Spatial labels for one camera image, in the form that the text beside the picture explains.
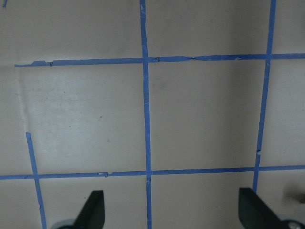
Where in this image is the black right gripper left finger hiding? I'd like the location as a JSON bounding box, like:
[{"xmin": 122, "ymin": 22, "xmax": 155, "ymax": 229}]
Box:
[{"xmin": 73, "ymin": 190, "xmax": 105, "ymax": 229}]

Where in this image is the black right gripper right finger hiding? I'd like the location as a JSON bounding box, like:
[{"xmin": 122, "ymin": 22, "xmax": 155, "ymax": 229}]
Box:
[{"xmin": 238, "ymin": 187, "xmax": 285, "ymax": 229}]

